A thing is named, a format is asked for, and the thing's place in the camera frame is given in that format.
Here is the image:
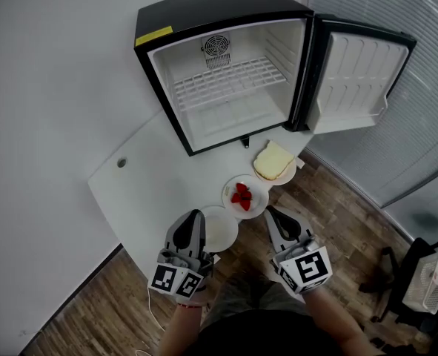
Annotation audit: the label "white fridge fan vent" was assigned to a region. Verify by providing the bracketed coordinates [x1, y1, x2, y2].
[200, 31, 231, 70]

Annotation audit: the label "person's black shirt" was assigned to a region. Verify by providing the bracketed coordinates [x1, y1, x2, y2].
[196, 308, 356, 356]

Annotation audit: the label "black office chair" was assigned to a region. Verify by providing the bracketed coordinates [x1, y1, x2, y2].
[359, 220, 438, 348]

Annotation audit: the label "white bread sandwich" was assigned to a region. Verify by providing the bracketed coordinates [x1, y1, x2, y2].
[253, 140, 296, 180]

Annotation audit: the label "black mini fridge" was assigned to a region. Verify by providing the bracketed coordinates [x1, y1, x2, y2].
[133, 0, 418, 158]

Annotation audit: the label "white mesh desk fan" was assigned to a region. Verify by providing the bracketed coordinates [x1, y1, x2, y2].
[402, 248, 438, 315]

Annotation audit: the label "thin white cable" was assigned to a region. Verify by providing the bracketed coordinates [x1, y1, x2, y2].
[146, 286, 167, 332]

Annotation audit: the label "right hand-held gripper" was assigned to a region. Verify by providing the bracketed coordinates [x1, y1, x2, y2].
[265, 205, 334, 295]

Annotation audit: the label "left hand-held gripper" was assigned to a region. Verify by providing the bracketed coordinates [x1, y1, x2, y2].
[147, 209, 215, 299]

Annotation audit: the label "yellow warning label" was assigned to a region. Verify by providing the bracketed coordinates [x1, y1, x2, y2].
[135, 25, 173, 47]

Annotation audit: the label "white fridge shelf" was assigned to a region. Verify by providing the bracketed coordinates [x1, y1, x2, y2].
[173, 56, 289, 113]

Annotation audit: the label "person's left forearm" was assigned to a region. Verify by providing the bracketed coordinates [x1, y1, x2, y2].
[158, 302, 209, 356]

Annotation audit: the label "person's right forearm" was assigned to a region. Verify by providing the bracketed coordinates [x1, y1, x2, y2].
[302, 286, 386, 356]

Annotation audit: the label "grey window blinds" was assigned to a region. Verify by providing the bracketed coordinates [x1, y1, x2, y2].
[307, 0, 438, 209]

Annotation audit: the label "person's camouflage shorts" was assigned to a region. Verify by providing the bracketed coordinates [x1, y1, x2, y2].
[203, 276, 308, 329]

